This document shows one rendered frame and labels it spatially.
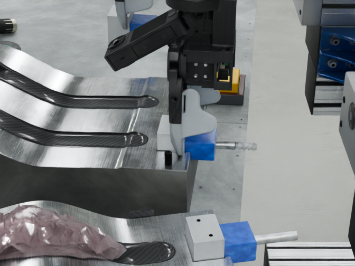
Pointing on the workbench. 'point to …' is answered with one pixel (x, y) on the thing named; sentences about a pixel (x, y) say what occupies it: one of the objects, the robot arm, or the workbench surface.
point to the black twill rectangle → (141, 213)
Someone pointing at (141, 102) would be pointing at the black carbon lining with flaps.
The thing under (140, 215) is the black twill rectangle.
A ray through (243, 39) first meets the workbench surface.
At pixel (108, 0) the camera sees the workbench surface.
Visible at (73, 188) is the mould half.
